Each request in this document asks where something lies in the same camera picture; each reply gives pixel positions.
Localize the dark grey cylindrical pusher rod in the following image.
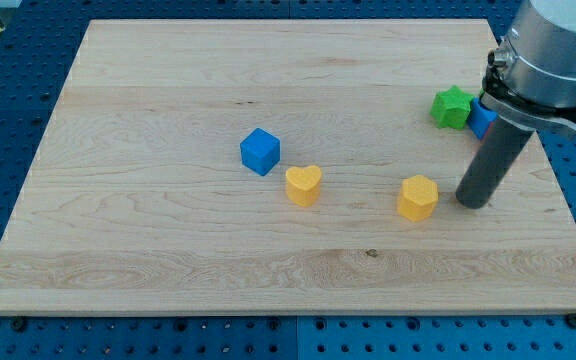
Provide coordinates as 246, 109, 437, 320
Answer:
455, 120, 534, 209

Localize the yellow hexagon block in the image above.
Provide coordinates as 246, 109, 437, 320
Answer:
396, 175, 439, 222

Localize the yellow heart block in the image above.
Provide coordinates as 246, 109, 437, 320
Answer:
285, 165, 322, 207

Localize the green star block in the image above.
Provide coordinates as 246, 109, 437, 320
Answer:
430, 85, 474, 130

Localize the blue block behind rod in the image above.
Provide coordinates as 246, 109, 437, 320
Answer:
466, 98, 497, 140

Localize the light wooden board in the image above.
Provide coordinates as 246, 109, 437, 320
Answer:
0, 20, 576, 316

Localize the blue cube block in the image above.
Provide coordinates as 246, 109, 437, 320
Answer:
240, 128, 281, 176

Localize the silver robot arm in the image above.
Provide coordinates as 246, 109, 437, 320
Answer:
456, 0, 576, 209

